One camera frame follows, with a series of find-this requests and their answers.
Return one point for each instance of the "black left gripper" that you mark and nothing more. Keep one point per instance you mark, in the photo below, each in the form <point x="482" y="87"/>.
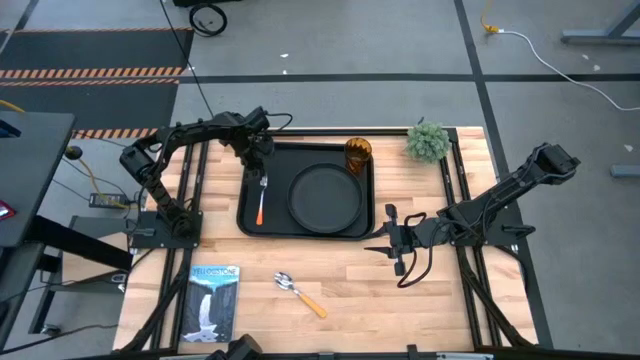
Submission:
<point x="257" y="152"/>

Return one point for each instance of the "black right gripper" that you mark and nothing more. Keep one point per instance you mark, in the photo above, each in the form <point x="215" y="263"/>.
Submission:
<point x="402" y="237"/>

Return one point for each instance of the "dark grey round plate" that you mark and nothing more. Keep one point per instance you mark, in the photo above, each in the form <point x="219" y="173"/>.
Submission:
<point x="325" y="197"/>

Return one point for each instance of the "amber glass cup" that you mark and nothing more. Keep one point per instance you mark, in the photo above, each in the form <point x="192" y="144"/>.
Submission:
<point x="357" y="155"/>

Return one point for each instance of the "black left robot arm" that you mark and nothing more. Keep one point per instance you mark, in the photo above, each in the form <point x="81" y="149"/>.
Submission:
<point x="190" y="132"/>

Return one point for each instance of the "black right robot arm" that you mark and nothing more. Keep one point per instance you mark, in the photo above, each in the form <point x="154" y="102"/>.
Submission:
<point x="500" y="192"/>

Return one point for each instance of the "black plastic serving tray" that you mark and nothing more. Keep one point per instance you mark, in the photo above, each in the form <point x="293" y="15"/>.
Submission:
<point x="280" y="160"/>

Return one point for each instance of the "green plant in white pot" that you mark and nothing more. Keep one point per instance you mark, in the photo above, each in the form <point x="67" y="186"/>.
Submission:
<point x="427" y="142"/>

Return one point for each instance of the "Yellowstone waterfall book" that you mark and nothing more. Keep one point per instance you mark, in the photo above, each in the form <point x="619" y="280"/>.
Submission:
<point x="210" y="305"/>

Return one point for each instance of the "black power adapter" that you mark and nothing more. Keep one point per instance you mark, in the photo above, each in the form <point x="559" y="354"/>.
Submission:
<point x="107" y="200"/>

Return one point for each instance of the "black hazard-striped floor mat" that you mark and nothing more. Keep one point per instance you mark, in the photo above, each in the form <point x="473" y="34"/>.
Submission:
<point x="100" y="50"/>
<point x="100" y="105"/>

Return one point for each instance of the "black side table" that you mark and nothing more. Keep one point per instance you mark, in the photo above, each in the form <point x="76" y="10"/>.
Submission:
<point x="35" y="175"/>

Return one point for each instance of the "grey metal foot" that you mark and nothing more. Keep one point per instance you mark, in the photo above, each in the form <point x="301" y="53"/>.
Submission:
<point x="625" y="171"/>

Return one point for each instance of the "blue object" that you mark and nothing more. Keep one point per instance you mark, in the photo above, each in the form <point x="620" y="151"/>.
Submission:
<point x="7" y="130"/>

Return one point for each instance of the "red object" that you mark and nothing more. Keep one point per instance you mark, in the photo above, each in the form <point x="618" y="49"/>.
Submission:
<point x="5" y="210"/>

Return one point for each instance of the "grey metal table leg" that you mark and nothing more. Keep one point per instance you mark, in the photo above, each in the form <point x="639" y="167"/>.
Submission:
<point x="600" y="36"/>

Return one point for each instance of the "black metal table frame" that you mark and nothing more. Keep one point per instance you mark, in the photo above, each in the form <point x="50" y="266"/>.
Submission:
<point x="145" y="240"/>

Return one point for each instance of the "black table-level camera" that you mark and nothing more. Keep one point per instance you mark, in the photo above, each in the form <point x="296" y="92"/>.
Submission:
<point x="242" y="347"/>

